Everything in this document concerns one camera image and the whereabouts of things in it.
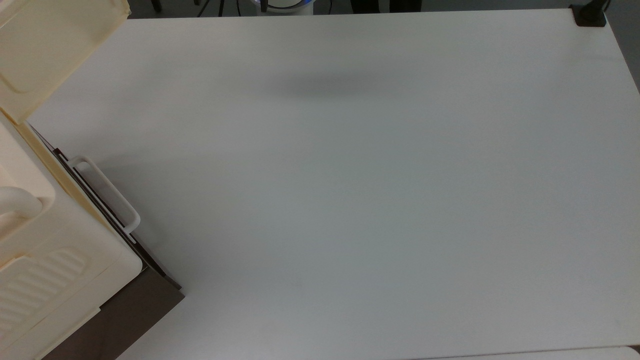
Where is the cream cabinet door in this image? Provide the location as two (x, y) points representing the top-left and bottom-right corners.
(0, 0), (132, 125)

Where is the white drawer handle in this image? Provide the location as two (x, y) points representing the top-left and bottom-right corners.
(67, 156), (141, 235)

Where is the cream plastic cabinet body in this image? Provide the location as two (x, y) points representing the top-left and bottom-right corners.
(0, 111), (144, 360)

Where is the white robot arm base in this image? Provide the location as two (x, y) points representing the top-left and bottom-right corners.
(238, 0), (316, 16)

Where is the black table clamp mount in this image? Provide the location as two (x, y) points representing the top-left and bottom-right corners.
(569, 0), (611, 28)

